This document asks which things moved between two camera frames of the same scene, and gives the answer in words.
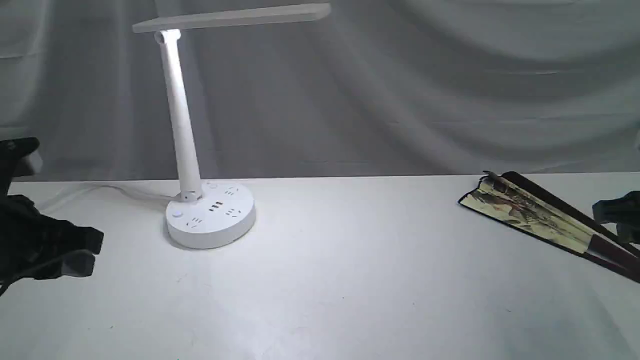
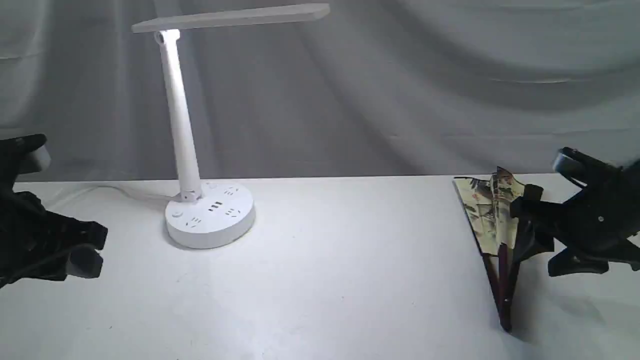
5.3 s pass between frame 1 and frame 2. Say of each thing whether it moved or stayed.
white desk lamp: stayed
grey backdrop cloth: stayed
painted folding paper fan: moved
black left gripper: stayed
